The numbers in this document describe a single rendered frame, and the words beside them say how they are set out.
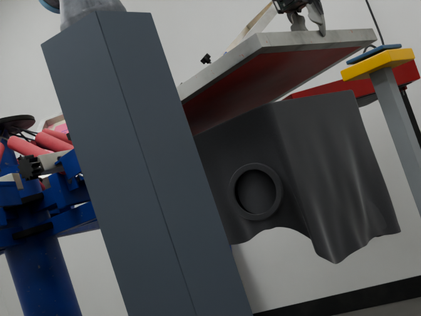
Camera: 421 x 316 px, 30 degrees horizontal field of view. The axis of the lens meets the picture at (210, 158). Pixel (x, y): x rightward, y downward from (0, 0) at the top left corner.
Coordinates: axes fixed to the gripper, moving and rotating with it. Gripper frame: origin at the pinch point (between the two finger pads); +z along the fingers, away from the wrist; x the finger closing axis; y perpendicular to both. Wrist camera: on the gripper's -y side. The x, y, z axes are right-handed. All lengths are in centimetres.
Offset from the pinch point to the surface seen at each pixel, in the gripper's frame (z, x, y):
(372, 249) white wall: 66, -131, -200
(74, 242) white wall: -20, -361, -200
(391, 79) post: 21.5, 19.2, 12.2
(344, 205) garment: 43.0, -11.9, 3.3
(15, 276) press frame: 17, -146, 10
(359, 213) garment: 46.4, -12.6, -3.4
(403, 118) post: 30.8, 18.2, 13.3
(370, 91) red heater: 2, -50, -115
